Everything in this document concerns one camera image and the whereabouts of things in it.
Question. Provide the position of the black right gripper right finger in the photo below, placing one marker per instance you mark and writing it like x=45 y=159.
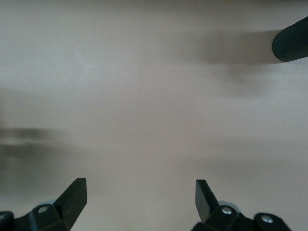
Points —
x=207 y=204

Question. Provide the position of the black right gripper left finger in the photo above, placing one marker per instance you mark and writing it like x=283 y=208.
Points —
x=69 y=204

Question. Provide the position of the black ribbed cylinder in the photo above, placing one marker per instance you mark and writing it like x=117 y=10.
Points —
x=291 y=43

